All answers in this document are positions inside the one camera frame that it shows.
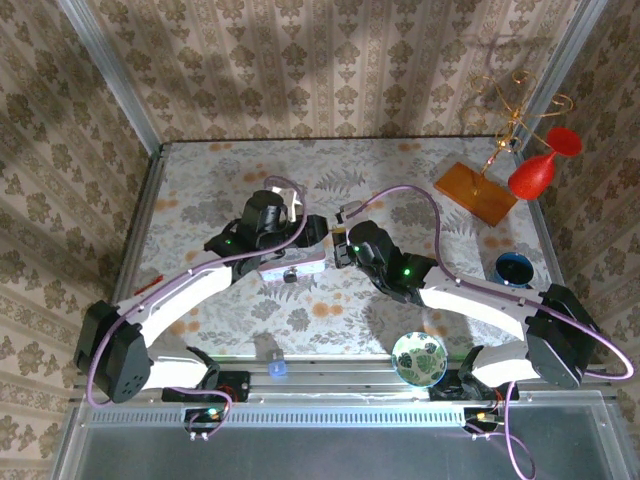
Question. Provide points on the pale lavender box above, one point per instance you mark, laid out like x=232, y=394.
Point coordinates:
x=295, y=262

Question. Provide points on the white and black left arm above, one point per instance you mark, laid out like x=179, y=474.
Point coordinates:
x=165, y=295

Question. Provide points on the green leaf pattern bowl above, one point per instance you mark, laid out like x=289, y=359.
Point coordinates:
x=419, y=360

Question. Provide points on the small clear blue-lit cup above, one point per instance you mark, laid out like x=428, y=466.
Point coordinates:
x=277, y=369

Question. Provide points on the blue cup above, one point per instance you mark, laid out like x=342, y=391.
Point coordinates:
x=512, y=270

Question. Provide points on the thin red stick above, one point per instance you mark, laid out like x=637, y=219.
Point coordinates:
x=148, y=285

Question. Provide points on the red goblet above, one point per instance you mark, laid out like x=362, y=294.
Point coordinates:
x=532, y=172

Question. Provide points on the grey metal front panel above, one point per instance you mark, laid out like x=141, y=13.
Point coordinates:
x=325, y=452

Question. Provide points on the right circuit board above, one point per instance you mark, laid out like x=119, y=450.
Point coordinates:
x=482, y=419

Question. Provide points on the circuit board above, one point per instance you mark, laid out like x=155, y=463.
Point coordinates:
x=482, y=419
x=205, y=417

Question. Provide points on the left circuit board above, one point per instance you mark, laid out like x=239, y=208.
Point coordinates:
x=205, y=417

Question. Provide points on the aluminium front rail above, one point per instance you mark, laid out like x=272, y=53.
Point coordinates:
x=340, y=380

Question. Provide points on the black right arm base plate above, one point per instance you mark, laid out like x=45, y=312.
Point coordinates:
x=450, y=392

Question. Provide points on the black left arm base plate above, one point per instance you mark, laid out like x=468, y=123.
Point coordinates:
x=235, y=385

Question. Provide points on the aluminium frame post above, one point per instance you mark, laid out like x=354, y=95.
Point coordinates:
x=112, y=75
x=562, y=65

